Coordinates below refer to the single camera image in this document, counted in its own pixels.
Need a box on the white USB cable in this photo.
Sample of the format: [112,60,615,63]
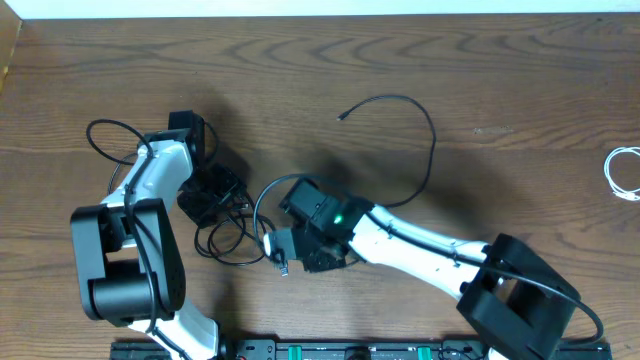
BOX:
[603,145,640,203]

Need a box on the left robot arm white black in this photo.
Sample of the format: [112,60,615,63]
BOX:
[70,110,244,359]

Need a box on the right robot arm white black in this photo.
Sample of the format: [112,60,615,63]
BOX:
[263,179,580,359]

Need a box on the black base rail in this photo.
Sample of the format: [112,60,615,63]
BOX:
[109,339,613,360]

